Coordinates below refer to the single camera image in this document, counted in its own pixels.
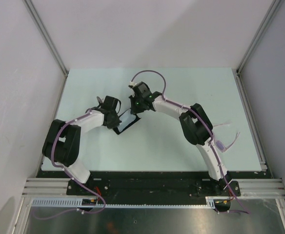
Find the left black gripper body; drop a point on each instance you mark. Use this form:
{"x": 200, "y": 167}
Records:
{"x": 114, "y": 121}

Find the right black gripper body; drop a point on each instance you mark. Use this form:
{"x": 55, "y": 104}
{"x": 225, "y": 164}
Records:
{"x": 137, "y": 106}

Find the black glasses case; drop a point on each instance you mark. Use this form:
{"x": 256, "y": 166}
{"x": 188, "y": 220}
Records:
{"x": 136, "y": 120}

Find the light blue cleaning cloth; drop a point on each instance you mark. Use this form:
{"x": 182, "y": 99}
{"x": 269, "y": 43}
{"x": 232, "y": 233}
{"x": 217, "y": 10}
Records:
{"x": 126, "y": 119}

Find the pink purple sunglasses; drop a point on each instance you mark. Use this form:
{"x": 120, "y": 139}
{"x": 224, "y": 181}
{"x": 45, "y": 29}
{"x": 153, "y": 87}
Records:
{"x": 225, "y": 135}

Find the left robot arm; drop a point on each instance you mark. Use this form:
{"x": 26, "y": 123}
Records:
{"x": 62, "y": 143}

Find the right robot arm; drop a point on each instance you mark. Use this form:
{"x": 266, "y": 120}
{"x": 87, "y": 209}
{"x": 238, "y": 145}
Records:
{"x": 196, "y": 126}

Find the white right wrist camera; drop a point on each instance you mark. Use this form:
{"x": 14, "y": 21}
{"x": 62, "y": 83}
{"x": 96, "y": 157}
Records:
{"x": 132, "y": 84}

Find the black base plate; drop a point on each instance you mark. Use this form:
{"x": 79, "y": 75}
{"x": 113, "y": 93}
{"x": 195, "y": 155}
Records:
{"x": 157, "y": 188}

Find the left aluminium corner post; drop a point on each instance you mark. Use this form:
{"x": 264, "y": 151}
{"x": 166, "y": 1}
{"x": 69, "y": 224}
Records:
{"x": 33, "y": 12}

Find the aluminium corner post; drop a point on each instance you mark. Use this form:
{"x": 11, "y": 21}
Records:
{"x": 33, "y": 12}
{"x": 264, "y": 25}

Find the right aluminium corner post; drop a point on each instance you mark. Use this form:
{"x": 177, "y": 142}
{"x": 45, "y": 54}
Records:
{"x": 264, "y": 25}

